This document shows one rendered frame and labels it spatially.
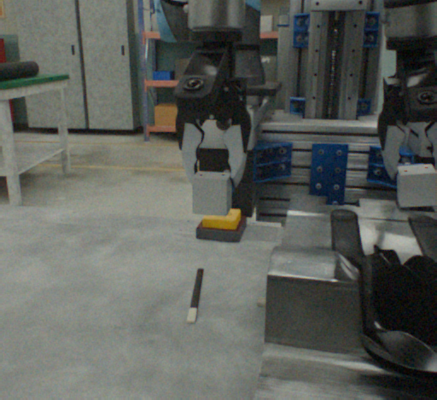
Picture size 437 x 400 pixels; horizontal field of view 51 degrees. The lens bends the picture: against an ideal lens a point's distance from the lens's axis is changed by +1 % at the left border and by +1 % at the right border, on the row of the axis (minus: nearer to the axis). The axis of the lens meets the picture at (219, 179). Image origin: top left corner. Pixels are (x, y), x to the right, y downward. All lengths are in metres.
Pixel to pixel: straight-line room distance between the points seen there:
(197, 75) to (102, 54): 5.56
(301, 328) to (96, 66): 5.81
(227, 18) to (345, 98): 0.72
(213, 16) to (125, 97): 5.47
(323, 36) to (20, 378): 1.03
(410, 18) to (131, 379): 0.56
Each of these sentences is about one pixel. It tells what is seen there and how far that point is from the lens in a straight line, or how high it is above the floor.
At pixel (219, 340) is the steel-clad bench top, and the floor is 0.80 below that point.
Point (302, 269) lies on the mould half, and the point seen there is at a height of 0.93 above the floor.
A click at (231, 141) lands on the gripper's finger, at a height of 1.01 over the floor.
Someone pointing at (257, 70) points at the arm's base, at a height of 1.08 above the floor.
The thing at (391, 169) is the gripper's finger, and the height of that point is 0.95.
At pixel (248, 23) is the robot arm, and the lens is 1.17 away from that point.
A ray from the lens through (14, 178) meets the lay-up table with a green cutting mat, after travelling 3.57.
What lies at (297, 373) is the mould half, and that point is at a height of 0.86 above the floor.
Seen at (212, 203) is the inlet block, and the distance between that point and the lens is 0.63.
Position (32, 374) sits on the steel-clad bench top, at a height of 0.80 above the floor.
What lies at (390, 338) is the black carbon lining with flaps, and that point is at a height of 0.90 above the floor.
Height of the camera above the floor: 1.13
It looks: 16 degrees down
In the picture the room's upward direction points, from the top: straight up
